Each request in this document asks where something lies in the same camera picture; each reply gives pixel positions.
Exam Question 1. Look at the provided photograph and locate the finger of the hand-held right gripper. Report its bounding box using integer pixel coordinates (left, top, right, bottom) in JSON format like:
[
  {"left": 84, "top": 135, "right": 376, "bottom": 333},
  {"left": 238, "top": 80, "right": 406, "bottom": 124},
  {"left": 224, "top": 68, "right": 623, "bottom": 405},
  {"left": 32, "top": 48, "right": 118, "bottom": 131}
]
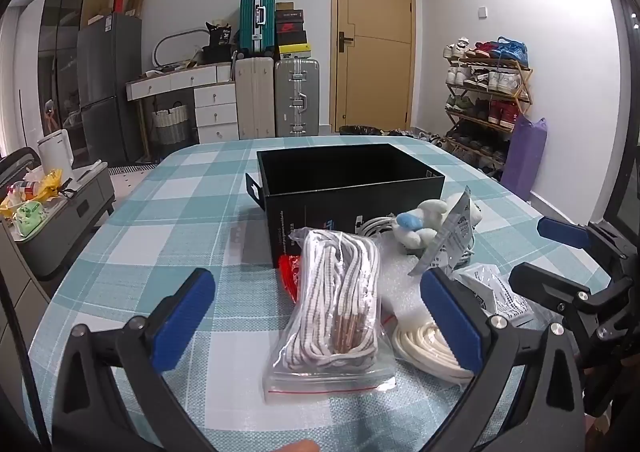
[
  {"left": 508, "top": 261, "right": 609, "bottom": 327},
  {"left": 536, "top": 216, "right": 630, "bottom": 262}
]

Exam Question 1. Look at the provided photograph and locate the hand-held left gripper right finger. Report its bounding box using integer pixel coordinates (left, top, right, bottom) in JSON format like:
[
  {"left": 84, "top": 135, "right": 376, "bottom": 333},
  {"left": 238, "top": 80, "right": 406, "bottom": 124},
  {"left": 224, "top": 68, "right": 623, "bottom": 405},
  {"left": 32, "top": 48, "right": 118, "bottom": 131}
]
[{"left": 419, "top": 267, "right": 586, "bottom": 452}]

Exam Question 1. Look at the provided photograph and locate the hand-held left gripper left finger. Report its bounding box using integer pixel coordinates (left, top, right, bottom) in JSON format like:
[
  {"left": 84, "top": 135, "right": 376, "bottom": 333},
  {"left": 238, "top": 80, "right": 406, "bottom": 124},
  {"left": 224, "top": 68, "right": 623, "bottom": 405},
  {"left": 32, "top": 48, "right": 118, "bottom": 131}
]
[{"left": 52, "top": 268, "right": 217, "bottom": 452}]

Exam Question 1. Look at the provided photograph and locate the bagged cream rope coil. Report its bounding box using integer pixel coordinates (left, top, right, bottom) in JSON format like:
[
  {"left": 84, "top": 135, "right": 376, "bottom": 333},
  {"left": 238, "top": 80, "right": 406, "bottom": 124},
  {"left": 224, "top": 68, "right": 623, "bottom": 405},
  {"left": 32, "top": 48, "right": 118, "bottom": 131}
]
[{"left": 391, "top": 316, "right": 476, "bottom": 385}]

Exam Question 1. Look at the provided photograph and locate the white foam sheet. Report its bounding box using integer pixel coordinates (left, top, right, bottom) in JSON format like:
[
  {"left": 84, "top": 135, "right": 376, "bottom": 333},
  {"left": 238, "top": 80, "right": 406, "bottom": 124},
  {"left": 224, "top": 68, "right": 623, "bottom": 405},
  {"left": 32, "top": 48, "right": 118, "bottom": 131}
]
[{"left": 367, "top": 232, "right": 442, "bottom": 333}]

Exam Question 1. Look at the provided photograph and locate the silver medicine sachet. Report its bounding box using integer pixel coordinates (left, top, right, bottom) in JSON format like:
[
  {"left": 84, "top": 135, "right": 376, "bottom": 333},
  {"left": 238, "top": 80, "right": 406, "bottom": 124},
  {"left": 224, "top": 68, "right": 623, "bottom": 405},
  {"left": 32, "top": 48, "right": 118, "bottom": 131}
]
[{"left": 407, "top": 185, "right": 476, "bottom": 278}]

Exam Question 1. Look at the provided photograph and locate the white blue plush toy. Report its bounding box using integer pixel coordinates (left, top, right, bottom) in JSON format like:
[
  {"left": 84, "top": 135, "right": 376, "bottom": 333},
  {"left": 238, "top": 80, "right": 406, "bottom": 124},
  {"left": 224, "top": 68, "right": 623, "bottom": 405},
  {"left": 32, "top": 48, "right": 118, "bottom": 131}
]
[{"left": 391, "top": 192, "right": 483, "bottom": 249}]

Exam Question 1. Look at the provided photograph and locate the red white plastic packet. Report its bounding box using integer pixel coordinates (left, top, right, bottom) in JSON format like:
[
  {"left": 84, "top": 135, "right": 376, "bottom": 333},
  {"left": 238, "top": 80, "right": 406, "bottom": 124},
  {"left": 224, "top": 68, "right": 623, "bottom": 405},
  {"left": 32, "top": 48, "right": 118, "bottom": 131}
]
[{"left": 277, "top": 253, "right": 307, "bottom": 304}]

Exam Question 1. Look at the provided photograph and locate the bagged white striped rope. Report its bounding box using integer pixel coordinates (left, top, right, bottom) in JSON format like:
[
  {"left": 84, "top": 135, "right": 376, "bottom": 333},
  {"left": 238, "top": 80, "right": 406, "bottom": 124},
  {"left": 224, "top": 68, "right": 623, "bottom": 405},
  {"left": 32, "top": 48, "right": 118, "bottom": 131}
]
[{"left": 263, "top": 227, "right": 397, "bottom": 405}]

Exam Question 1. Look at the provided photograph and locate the black cardboard box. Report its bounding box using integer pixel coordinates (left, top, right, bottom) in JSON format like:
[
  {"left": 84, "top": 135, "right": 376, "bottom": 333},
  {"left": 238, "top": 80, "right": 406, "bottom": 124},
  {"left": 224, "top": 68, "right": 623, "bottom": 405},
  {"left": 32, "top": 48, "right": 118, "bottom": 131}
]
[{"left": 245, "top": 143, "right": 446, "bottom": 269}]

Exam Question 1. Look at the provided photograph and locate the white printed packet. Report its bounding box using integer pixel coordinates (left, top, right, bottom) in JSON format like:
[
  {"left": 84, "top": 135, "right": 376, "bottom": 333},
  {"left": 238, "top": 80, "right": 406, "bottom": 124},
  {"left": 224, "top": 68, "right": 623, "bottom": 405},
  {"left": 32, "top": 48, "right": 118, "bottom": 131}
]
[{"left": 450, "top": 262, "right": 536, "bottom": 328}]

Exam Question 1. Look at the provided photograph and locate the purple fabric bag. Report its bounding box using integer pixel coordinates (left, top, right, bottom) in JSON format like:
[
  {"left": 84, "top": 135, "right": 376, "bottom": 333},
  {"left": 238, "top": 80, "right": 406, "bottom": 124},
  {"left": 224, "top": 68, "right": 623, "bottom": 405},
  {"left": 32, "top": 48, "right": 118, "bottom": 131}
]
[{"left": 500, "top": 115, "right": 548, "bottom": 203}]

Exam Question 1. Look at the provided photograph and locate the grey side cabinet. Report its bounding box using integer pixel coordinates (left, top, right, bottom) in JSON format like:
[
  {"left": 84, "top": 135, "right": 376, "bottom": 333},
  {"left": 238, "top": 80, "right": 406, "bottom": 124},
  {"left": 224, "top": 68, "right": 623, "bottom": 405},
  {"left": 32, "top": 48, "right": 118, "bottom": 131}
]
[{"left": 0, "top": 165, "right": 117, "bottom": 280}]

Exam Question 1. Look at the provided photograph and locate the dark framed glass door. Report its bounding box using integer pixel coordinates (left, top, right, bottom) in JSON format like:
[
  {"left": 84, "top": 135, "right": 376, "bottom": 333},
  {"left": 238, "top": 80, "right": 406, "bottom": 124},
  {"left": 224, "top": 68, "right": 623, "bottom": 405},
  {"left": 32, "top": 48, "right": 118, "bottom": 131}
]
[{"left": 597, "top": 0, "right": 640, "bottom": 233}]

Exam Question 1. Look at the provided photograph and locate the black white striped rug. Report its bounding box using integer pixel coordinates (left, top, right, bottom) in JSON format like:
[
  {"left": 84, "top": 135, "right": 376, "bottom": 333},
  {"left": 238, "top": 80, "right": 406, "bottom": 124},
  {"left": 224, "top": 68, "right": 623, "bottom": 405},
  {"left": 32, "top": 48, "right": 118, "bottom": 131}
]
[{"left": 107, "top": 163, "right": 157, "bottom": 176}]

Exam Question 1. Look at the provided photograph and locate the wooden shoe rack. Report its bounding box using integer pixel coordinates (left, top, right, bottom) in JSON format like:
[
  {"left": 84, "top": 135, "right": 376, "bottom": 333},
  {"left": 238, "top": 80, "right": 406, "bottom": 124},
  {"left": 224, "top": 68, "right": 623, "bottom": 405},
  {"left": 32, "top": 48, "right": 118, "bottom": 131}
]
[{"left": 444, "top": 55, "right": 533, "bottom": 178}]

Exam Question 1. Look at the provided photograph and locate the grey drawer unit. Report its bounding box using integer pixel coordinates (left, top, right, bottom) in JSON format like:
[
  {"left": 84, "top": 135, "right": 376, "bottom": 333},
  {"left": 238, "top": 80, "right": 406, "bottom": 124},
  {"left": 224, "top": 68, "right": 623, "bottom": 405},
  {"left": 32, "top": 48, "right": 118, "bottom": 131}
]
[{"left": 0, "top": 222, "right": 51, "bottom": 383}]

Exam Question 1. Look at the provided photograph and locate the green snack packet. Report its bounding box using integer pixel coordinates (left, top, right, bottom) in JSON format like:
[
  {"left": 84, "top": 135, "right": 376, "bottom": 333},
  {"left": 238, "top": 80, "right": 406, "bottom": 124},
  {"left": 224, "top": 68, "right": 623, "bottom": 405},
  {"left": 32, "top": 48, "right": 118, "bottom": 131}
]
[{"left": 12, "top": 201, "right": 48, "bottom": 238}]

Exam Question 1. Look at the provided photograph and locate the shoe rack with shoes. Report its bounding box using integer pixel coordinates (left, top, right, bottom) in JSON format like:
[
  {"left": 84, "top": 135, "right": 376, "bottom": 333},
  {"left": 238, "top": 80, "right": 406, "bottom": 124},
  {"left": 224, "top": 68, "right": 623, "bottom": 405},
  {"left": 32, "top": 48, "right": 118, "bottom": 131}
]
[{"left": 444, "top": 36, "right": 531, "bottom": 173}]

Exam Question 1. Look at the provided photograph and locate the yellow plastic bag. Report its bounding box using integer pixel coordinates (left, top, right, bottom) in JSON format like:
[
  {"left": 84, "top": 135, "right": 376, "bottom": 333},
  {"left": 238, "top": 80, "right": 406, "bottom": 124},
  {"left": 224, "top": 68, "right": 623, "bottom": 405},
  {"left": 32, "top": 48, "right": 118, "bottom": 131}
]
[{"left": 30, "top": 169, "right": 63, "bottom": 203}]

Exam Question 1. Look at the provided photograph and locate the woven storage basket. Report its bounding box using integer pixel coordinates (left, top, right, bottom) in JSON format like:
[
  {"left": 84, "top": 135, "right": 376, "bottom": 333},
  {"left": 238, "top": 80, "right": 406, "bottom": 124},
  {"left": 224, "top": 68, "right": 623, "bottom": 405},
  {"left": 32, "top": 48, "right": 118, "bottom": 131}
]
[{"left": 151, "top": 102, "right": 191, "bottom": 145}]

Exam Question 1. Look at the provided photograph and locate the white kitchen appliance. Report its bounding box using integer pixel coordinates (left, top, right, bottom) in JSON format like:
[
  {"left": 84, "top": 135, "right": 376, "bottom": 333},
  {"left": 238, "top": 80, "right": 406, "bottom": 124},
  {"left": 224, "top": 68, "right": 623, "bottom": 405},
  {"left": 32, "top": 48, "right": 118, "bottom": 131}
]
[{"left": 37, "top": 129, "right": 76, "bottom": 178}]

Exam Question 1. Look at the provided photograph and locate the white desk with drawers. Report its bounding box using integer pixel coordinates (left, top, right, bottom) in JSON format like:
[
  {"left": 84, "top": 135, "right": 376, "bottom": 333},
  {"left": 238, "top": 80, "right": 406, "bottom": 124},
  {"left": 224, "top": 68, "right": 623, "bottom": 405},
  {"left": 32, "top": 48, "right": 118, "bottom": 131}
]
[{"left": 125, "top": 63, "right": 238, "bottom": 145}]

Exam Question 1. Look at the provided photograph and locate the black chair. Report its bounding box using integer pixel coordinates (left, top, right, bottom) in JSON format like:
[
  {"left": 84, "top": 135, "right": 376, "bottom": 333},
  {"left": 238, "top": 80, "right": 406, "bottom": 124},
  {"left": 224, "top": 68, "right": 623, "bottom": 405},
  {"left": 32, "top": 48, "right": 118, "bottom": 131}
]
[{"left": 0, "top": 147, "right": 42, "bottom": 183}]

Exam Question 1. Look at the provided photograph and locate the beige suitcase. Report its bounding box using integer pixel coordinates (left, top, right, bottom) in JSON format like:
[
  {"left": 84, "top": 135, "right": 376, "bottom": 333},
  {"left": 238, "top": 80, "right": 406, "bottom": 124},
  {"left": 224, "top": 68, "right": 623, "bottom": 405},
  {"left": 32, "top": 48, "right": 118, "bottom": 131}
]
[{"left": 234, "top": 56, "right": 277, "bottom": 140}]

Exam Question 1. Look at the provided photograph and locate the grey refrigerator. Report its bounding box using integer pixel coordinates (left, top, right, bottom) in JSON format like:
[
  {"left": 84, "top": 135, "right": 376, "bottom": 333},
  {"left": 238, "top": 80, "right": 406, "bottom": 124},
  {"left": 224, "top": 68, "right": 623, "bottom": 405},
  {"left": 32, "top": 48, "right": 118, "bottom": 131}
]
[{"left": 76, "top": 12, "right": 143, "bottom": 165}]

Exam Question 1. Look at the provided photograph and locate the silver suitcase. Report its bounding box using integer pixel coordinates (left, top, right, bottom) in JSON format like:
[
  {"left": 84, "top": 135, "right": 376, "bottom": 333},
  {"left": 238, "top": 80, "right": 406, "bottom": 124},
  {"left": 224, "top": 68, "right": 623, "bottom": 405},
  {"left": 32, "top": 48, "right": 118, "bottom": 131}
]
[{"left": 274, "top": 58, "right": 321, "bottom": 137}]

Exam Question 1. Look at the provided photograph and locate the black handbag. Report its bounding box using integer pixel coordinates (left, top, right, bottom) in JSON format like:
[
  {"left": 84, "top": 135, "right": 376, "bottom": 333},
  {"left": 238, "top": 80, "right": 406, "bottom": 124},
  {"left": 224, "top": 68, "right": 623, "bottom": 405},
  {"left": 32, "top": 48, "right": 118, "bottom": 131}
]
[{"left": 201, "top": 45, "right": 236, "bottom": 62}]

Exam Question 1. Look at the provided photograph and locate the oval white-framed mirror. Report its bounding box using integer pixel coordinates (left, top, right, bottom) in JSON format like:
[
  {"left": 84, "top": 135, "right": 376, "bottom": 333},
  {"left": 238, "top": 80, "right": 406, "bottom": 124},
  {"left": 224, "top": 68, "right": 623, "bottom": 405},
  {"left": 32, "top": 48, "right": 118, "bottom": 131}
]
[{"left": 152, "top": 28, "right": 211, "bottom": 68}]

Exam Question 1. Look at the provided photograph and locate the black paper bag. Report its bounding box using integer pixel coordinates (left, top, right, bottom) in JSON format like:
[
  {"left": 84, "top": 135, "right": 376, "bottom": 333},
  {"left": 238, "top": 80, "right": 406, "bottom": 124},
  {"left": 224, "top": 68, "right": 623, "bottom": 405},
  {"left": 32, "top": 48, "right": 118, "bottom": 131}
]
[{"left": 204, "top": 21, "right": 233, "bottom": 48}]

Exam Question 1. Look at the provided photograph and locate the tan wooden door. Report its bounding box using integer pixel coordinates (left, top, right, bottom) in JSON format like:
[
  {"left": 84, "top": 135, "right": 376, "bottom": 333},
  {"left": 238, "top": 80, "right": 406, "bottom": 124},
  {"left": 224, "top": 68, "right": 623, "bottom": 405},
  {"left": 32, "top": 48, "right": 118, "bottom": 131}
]
[{"left": 331, "top": 0, "right": 416, "bottom": 130}]

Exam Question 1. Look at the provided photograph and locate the yellow black shoe box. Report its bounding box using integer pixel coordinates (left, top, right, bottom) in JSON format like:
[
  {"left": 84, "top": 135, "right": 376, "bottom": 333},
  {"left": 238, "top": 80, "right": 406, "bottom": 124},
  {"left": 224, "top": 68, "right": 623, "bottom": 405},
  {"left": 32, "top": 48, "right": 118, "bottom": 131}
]
[{"left": 278, "top": 44, "right": 314, "bottom": 61}]

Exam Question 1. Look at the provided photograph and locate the teal suitcase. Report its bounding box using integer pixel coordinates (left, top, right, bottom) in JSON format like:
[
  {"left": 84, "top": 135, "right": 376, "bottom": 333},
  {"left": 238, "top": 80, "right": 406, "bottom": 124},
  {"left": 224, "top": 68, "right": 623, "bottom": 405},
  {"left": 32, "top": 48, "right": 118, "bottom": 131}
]
[{"left": 238, "top": 0, "right": 279, "bottom": 58}]

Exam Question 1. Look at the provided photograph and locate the dark glass wardrobe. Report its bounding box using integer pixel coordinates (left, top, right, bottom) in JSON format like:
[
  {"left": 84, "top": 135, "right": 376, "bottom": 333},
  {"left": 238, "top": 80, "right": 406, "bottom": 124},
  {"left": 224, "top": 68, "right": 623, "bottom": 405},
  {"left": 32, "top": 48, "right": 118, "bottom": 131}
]
[{"left": 37, "top": 0, "right": 93, "bottom": 153}]

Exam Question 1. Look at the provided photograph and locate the grey coiled cable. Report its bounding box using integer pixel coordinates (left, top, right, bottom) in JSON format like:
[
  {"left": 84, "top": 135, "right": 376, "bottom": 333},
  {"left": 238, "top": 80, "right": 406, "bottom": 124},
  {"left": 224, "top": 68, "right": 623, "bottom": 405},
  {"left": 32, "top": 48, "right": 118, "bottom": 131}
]
[{"left": 360, "top": 202, "right": 482, "bottom": 258}]

